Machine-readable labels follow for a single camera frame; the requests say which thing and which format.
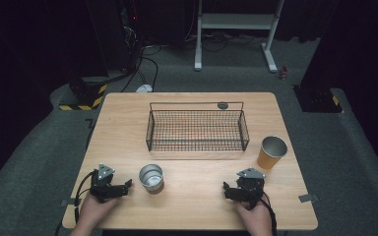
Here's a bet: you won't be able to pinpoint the grey tape strip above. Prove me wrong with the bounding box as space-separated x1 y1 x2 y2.
61 197 83 207
298 194 320 204

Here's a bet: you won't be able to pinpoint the person's left hand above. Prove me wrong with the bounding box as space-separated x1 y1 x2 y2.
77 194 121 230

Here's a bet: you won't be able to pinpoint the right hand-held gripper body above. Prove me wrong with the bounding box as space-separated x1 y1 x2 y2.
234 167 266 209

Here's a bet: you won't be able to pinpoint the black wire basket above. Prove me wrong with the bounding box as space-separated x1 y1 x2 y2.
146 101 250 152

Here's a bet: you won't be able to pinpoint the black yellow striped base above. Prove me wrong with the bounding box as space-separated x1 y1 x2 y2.
58 77 108 111
293 86 345 114

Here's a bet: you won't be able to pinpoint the black floor cables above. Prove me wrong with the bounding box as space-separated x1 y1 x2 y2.
121 42 161 93

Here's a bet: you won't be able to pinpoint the silver metal cup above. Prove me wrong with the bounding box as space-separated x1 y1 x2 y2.
139 163 165 195

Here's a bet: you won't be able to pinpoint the person's right hand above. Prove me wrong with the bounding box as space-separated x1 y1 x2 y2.
235 200 274 235

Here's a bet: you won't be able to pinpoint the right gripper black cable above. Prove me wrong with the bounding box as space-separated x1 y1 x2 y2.
257 191 279 236

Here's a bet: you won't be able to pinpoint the orange cup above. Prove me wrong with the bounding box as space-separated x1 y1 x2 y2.
256 135 288 170

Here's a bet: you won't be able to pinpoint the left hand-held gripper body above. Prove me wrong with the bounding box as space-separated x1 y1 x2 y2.
90 163 121 204

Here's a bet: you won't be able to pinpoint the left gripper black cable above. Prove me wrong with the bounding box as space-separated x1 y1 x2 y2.
73 170 98 224

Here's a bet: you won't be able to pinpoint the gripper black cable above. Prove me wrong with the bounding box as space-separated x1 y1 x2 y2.
257 191 279 236
73 170 98 224

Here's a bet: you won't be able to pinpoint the white metal stand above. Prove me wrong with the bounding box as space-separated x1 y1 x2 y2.
194 0 285 74

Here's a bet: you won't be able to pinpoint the dark computer tower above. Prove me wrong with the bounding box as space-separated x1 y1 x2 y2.
87 0 146 72

